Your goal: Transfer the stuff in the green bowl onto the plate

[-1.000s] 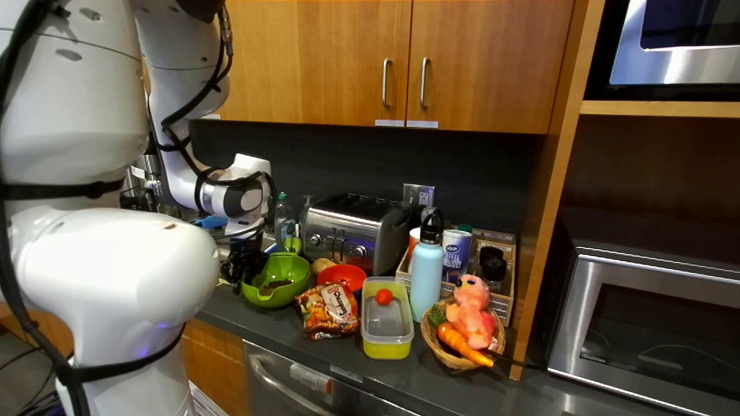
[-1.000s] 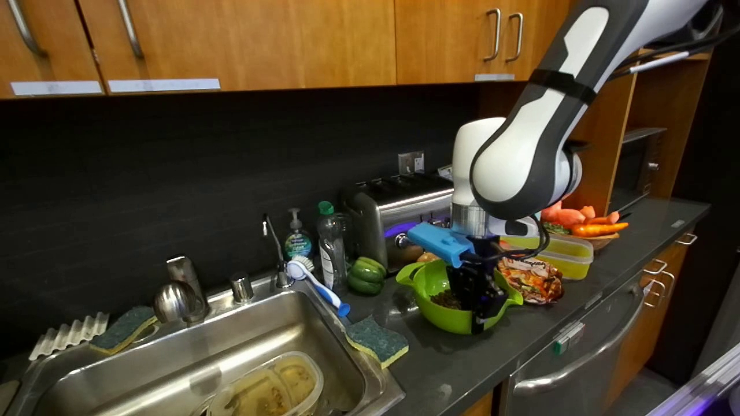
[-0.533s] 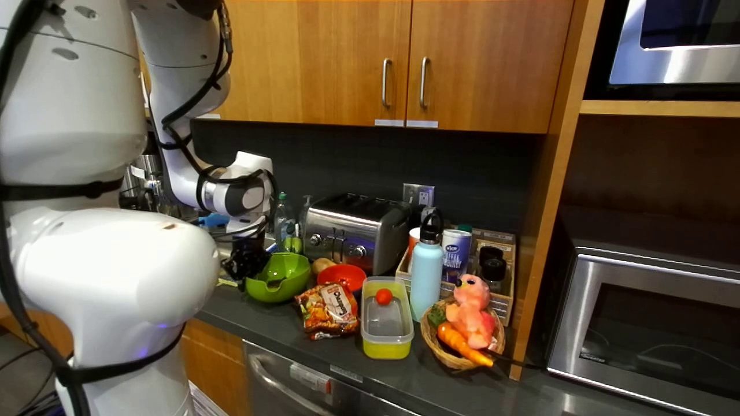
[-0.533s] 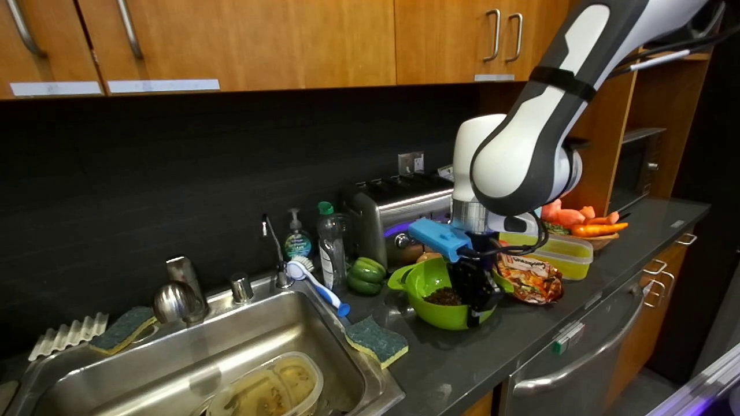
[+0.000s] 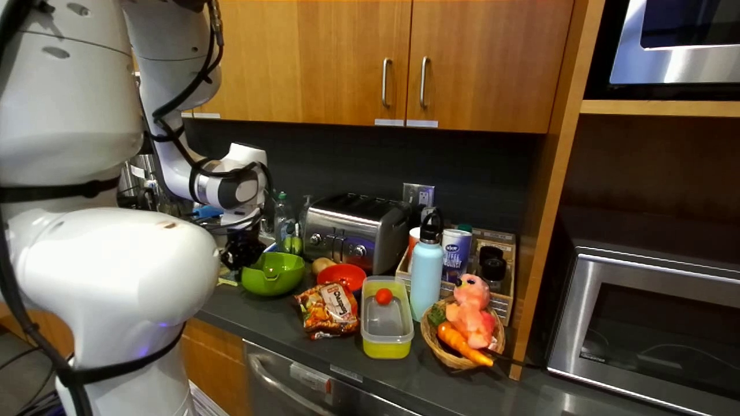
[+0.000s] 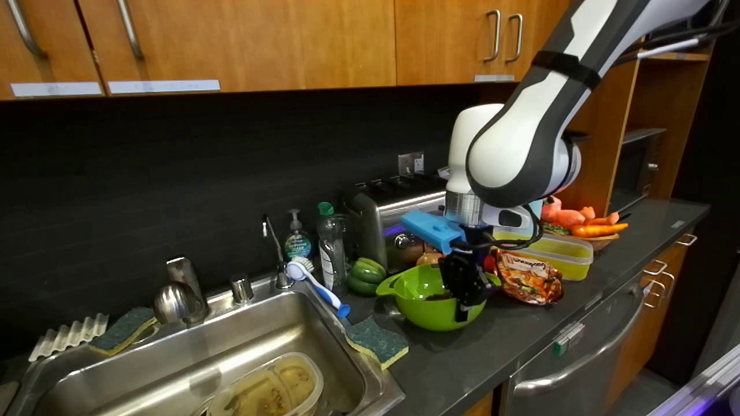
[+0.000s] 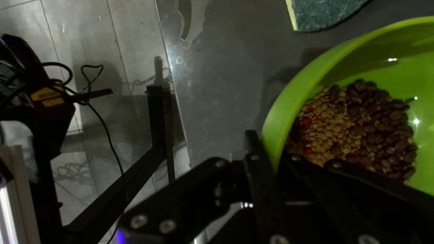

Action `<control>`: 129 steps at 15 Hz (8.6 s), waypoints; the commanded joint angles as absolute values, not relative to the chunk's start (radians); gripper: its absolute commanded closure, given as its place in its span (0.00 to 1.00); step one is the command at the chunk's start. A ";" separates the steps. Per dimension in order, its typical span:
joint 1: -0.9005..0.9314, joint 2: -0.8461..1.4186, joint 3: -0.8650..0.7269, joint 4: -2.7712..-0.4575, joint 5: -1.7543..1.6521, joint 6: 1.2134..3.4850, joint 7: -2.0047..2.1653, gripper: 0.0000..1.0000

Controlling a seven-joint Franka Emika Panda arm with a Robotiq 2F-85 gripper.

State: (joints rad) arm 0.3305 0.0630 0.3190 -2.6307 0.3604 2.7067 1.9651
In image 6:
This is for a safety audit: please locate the green plastic bowl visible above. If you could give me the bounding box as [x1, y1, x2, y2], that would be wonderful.
[376, 264, 490, 334]

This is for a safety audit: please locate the clear plastic container with residue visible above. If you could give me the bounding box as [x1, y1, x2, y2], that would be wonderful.
[207, 349, 326, 416]

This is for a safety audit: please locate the clear soap dispenser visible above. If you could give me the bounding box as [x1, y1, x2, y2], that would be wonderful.
[283, 208, 314, 262]

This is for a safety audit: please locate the green bell pepper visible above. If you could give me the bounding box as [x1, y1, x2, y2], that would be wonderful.
[346, 255, 388, 299]

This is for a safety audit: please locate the clear bottle with green cap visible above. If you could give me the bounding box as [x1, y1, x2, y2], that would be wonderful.
[314, 199, 352, 293]

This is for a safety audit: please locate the stainless steel dishwasher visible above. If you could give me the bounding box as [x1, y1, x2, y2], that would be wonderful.
[500, 279, 652, 416]

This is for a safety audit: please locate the green yellow sponge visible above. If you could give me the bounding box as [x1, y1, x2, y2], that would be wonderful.
[89, 304, 159, 359]
[343, 314, 411, 371]

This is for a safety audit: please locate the silver countertop oven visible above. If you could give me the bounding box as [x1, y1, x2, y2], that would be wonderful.
[611, 130, 666, 215]

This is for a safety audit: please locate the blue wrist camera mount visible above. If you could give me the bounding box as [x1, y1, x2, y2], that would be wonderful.
[399, 208, 470, 255]

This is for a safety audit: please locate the wooden cabinet door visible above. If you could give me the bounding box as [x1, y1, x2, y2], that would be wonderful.
[77, 0, 400, 98]
[0, 0, 105, 101]
[500, 0, 576, 84]
[391, 0, 505, 85]

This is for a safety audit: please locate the metal cabinet handle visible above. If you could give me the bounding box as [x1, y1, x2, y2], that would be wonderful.
[114, 0, 149, 62]
[3, 0, 46, 59]
[482, 7, 505, 65]
[505, 12, 528, 65]

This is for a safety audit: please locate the silver black toaster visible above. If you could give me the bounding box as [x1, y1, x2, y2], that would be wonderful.
[343, 174, 448, 271]

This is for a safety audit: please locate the orange instant noodle packet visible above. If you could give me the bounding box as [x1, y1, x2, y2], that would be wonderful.
[492, 249, 566, 307]

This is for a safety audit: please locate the wall power outlet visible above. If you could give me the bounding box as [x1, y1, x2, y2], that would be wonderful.
[396, 150, 426, 177]

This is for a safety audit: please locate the pink plush toy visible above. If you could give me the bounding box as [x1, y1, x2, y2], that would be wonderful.
[539, 195, 599, 232]

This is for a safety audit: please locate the stainless steel sink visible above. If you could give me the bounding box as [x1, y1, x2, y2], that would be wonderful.
[8, 276, 408, 416]

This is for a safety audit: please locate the white dish rack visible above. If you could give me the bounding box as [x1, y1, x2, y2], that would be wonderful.
[28, 310, 111, 366]

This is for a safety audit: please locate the yellow container with clear lid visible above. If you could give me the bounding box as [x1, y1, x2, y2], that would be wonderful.
[512, 232, 596, 281]

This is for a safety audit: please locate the blue white dish brush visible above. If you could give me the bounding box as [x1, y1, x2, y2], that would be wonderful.
[285, 257, 355, 321]

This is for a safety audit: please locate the yellow onion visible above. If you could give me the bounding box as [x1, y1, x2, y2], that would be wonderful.
[415, 249, 445, 271]

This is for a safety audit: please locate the metal cup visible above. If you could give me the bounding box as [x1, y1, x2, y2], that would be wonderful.
[151, 255, 214, 329]

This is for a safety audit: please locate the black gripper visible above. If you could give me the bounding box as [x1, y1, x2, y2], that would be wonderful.
[438, 237, 497, 324]

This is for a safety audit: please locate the thin metal faucet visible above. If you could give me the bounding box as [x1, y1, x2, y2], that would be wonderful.
[260, 215, 292, 292]

